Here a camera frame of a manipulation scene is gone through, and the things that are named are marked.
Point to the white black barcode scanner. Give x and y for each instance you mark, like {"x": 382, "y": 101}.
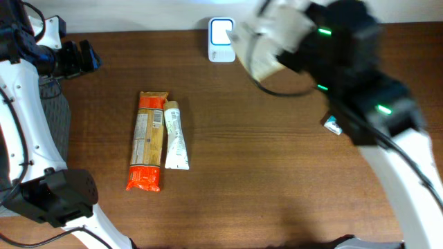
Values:
{"x": 219, "y": 44}

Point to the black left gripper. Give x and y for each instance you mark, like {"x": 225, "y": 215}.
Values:
{"x": 82, "y": 56}

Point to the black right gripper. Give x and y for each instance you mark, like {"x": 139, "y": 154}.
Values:
{"x": 288, "y": 59}

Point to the white tube with cork cap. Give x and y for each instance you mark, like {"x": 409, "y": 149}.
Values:
{"x": 177, "y": 156}

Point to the teal small tissue pack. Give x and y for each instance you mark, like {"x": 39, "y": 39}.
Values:
{"x": 332, "y": 125}

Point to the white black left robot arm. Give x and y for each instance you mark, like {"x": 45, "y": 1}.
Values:
{"x": 35, "y": 180}

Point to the cream yellow snack bag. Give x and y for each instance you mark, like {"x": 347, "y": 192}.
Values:
{"x": 256, "y": 51}

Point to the orange pasta package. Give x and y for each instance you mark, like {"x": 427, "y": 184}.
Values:
{"x": 147, "y": 144}

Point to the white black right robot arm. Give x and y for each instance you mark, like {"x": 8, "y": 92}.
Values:
{"x": 383, "y": 120}

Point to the dark grey plastic basket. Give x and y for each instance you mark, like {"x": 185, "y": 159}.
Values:
{"x": 57, "y": 112}

